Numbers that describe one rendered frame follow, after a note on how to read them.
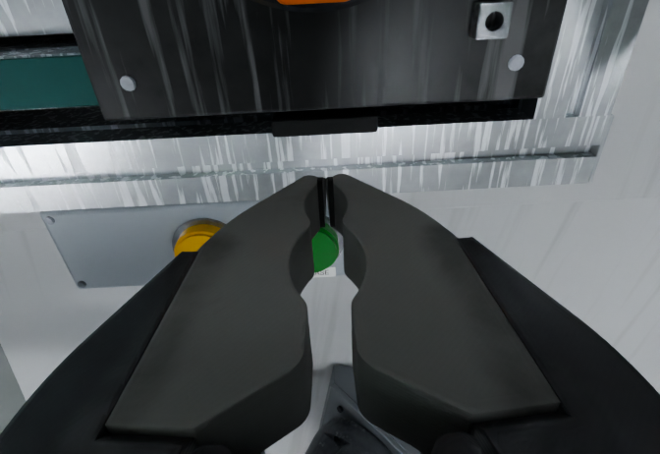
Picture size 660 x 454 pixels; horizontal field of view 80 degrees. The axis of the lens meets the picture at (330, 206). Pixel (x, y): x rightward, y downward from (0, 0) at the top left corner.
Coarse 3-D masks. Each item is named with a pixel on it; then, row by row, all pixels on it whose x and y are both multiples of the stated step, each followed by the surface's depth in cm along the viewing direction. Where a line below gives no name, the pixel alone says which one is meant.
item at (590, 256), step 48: (0, 240) 39; (48, 240) 39; (480, 240) 40; (528, 240) 41; (576, 240) 41; (624, 240) 41; (0, 288) 42; (48, 288) 42; (96, 288) 43; (336, 288) 43; (576, 288) 44; (624, 288) 45; (0, 336) 46; (48, 336) 46; (336, 336) 48; (624, 336) 49
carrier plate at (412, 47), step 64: (64, 0) 18; (128, 0) 19; (192, 0) 19; (384, 0) 19; (448, 0) 19; (512, 0) 19; (128, 64) 20; (192, 64) 20; (256, 64) 20; (320, 64) 20; (384, 64) 20; (448, 64) 20; (512, 64) 20
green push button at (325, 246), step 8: (320, 232) 26; (328, 232) 26; (312, 240) 26; (320, 240) 26; (328, 240) 26; (336, 240) 26; (312, 248) 26; (320, 248) 26; (328, 248) 26; (336, 248) 27; (320, 256) 27; (328, 256) 27; (336, 256) 27; (320, 264) 27; (328, 264) 27
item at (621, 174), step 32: (640, 32) 30; (640, 64) 31; (640, 96) 33; (640, 128) 34; (608, 160) 36; (640, 160) 36; (416, 192) 37; (448, 192) 37; (480, 192) 37; (512, 192) 37; (544, 192) 37; (576, 192) 38; (608, 192) 38; (640, 192) 38; (0, 224) 38; (32, 224) 38
